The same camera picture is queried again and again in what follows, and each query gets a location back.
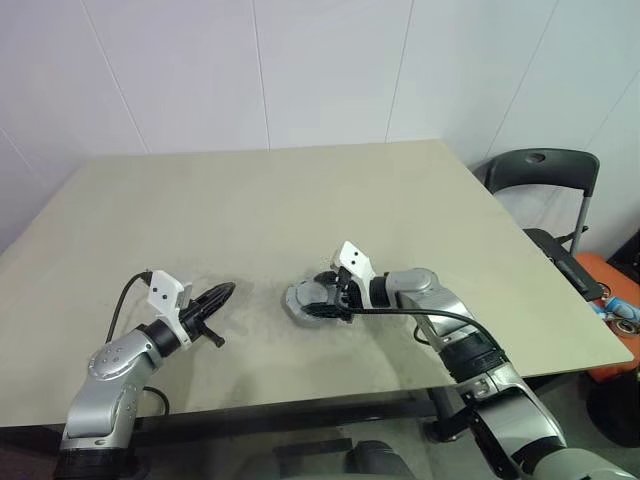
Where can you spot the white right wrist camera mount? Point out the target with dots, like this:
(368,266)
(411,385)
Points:
(355,260)

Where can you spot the orange case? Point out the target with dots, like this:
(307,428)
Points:
(595,267)

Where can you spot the black table frame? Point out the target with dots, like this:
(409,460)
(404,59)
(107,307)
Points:
(300,410)

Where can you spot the dark folding chair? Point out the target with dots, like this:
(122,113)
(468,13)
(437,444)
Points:
(545,162)

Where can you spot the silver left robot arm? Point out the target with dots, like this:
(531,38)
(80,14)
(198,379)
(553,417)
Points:
(115,360)

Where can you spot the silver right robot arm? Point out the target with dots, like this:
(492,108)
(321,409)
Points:
(420,280)

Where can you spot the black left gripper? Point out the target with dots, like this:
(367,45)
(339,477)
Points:
(197,320)

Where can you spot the motor stator with copper windings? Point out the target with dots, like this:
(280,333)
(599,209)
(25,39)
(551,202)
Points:
(292,312)

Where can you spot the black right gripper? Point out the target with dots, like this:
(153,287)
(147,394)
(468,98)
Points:
(350,297)

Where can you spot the black bar-shaped device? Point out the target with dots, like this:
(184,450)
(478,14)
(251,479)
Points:
(575,275)

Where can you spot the dark round floor object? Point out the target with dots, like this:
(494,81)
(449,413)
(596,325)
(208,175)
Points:
(617,407)

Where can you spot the large dark grey rounded shape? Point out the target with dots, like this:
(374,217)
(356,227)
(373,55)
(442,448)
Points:
(380,462)

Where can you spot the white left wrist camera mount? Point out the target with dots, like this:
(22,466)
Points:
(165,290)

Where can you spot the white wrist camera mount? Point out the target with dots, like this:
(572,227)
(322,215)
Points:
(355,260)
(165,290)

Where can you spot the round metal bearing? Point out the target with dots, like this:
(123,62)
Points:
(629,326)

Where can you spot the blue and white small item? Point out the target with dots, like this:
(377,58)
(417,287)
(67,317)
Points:
(620,306)

